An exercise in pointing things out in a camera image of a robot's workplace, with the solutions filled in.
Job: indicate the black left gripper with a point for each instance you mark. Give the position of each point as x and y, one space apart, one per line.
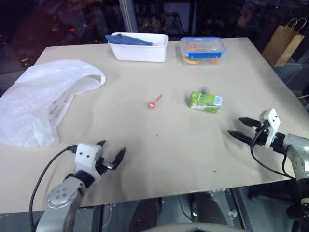
101 165

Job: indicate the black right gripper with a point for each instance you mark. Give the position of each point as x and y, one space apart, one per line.
262 135

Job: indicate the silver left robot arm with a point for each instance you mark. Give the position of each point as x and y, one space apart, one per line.
60 193

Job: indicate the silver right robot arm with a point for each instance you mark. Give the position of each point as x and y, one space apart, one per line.
295 145

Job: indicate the beige table cover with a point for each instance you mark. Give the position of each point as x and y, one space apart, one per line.
157 149

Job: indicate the green juice carton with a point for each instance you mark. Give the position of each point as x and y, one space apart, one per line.
204 101

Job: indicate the red lollipop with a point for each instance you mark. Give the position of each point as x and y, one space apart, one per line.
151 105

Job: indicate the brown paper carrier bag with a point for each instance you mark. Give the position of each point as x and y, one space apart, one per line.
282 46

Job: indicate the clear blue-lidded food container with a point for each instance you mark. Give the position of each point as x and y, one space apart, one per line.
202 48

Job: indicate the white translucent plastic bag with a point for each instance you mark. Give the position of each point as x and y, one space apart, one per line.
36 96

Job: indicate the white rectangular plastic bin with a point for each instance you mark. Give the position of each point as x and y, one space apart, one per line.
140 52

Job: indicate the blue cloth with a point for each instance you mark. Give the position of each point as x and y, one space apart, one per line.
130 40

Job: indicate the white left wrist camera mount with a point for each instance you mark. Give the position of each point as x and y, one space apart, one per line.
85 154

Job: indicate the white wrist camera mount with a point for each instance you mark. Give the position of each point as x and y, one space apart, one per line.
85 154
272 123

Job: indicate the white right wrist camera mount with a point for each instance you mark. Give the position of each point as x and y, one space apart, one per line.
272 123

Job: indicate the grey metal window post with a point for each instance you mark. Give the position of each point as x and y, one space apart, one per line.
127 19

